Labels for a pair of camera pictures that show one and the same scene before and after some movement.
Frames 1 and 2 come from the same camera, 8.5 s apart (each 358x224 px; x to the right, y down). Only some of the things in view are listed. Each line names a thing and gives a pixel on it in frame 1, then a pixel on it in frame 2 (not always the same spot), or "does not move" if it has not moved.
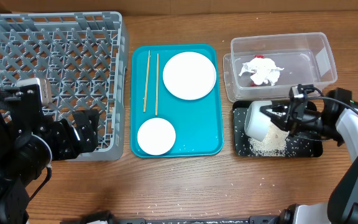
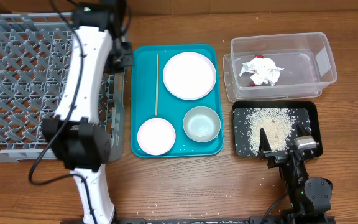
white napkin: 264,70 does not move
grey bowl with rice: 257,124 to 201,124
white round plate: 189,76 does not move
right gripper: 291,113 to 282,156
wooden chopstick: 156,85 does not move
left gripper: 71,149 to 128,61
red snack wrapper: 252,83 does not move
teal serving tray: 197,122 does not move
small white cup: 156,136 does not move
